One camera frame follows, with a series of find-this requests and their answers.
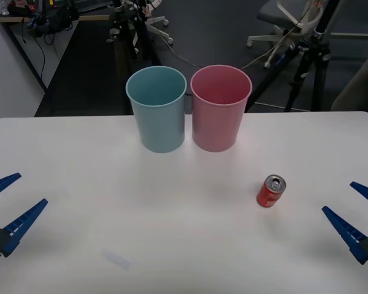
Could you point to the pale blue plastic bin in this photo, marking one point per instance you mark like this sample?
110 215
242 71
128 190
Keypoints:
161 125

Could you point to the white grey office chair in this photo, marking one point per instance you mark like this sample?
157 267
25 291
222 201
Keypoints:
279 15

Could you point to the pink plastic bin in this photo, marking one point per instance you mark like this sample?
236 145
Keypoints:
216 128

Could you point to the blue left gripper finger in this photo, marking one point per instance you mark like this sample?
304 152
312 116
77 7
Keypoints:
1 184
24 222

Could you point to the red drink can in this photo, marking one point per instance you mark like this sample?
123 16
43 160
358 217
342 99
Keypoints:
268 197

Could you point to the black tripod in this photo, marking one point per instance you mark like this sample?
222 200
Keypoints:
141 36
317 46

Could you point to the wooden-edged desk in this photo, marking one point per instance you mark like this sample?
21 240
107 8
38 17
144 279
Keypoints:
27 52

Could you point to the white-based office chair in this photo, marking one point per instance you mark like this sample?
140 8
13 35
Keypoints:
159 30

